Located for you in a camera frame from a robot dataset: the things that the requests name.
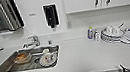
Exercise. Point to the dishes in sink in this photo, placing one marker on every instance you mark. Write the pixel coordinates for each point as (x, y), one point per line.
(47, 58)
(21, 58)

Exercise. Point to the white plate stack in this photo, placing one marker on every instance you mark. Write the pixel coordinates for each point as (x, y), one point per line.
(110, 39)

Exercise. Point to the chrome sink faucet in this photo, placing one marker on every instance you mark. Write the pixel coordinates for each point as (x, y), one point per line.
(33, 41)

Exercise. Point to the black wall soap dispenser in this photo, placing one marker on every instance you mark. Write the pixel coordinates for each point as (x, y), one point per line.
(51, 16)

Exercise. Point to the stainless steel sink basin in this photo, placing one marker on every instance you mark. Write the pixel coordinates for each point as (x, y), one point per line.
(3, 68)

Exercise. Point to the small chrome counter knob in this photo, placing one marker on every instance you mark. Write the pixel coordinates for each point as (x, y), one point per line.
(49, 42)

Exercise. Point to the small wall label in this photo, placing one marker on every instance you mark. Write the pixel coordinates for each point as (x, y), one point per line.
(32, 15)

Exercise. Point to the white bowl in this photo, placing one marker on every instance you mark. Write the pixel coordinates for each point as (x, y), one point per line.
(112, 31)

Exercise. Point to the small white bottle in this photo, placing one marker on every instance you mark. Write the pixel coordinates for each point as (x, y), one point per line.
(96, 36)

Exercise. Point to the white wall outlet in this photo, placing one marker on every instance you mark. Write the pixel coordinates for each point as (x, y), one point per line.
(68, 24)

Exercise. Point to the blue dish soap bottle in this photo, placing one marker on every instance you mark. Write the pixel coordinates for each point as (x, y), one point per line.
(90, 34)

